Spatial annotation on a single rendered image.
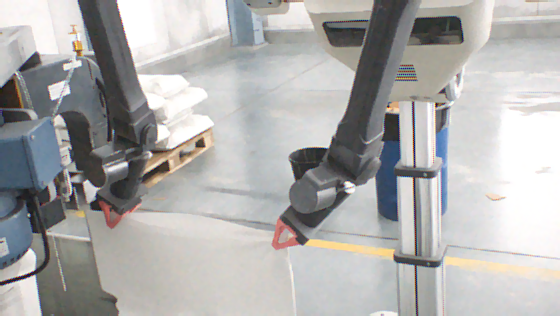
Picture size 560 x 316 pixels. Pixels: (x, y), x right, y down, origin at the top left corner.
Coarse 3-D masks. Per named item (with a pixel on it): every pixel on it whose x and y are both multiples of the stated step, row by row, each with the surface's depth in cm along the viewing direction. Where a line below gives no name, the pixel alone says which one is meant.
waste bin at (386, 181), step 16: (448, 112) 324; (384, 128) 323; (448, 128) 331; (384, 144) 328; (448, 144) 334; (384, 160) 332; (448, 160) 339; (384, 176) 336; (384, 192) 341; (384, 208) 345
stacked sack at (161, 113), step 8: (192, 88) 491; (176, 96) 468; (184, 96) 468; (192, 96) 474; (200, 96) 484; (168, 104) 450; (176, 104) 454; (184, 104) 463; (192, 104) 473; (160, 112) 445; (168, 112) 444; (176, 112) 453; (160, 120) 447
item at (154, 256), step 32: (96, 224) 134; (128, 224) 128; (160, 224) 130; (192, 224) 127; (224, 224) 122; (96, 256) 138; (128, 256) 133; (160, 256) 125; (192, 256) 121; (224, 256) 119; (256, 256) 118; (288, 256) 115; (128, 288) 137; (160, 288) 129; (192, 288) 124; (224, 288) 122; (256, 288) 120; (288, 288) 118
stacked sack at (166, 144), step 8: (184, 120) 485; (192, 120) 484; (200, 120) 487; (208, 120) 493; (168, 128) 469; (176, 128) 466; (184, 128) 469; (192, 128) 473; (200, 128) 483; (176, 136) 456; (184, 136) 465; (192, 136) 475; (160, 144) 453; (168, 144) 451; (176, 144) 457
